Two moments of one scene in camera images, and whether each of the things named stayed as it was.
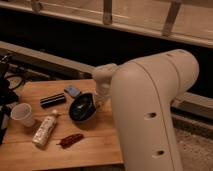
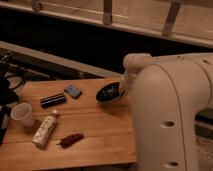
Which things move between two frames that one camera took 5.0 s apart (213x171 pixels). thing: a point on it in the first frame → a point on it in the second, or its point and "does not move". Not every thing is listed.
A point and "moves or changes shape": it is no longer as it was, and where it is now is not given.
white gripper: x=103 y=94 → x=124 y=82
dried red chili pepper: x=71 y=139 does not move
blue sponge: x=72 y=90 does not move
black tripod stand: x=7 y=95 does not move
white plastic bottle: x=44 y=130 does not move
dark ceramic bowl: x=83 y=107 moves or changes shape
